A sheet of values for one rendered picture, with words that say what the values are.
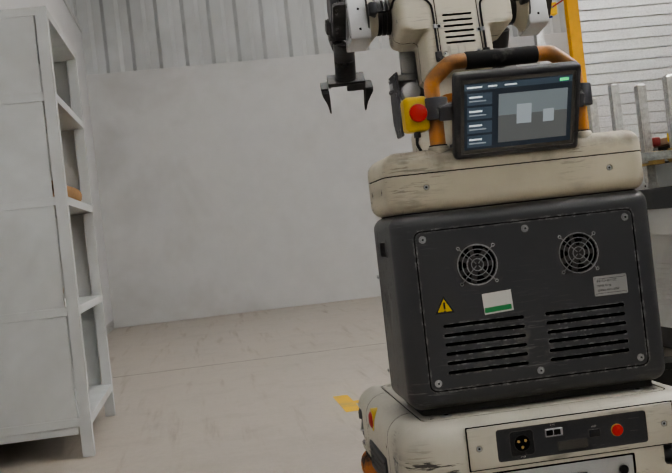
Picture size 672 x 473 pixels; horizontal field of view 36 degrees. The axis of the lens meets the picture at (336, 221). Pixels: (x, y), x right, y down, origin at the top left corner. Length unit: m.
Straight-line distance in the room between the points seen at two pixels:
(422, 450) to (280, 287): 8.08
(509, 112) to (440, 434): 0.64
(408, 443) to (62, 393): 1.90
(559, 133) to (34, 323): 2.15
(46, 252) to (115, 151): 6.44
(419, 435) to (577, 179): 0.60
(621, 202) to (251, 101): 8.12
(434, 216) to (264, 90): 8.13
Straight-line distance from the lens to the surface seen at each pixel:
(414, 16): 2.48
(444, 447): 2.04
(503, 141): 2.10
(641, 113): 4.22
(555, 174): 2.15
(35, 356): 3.72
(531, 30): 2.66
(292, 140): 10.12
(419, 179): 2.08
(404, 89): 2.58
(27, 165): 3.72
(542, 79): 2.09
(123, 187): 10.07
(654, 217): 4.23
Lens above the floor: 0.67
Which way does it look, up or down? 1 degrees up
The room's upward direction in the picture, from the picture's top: 6 degrees counter-clockwise
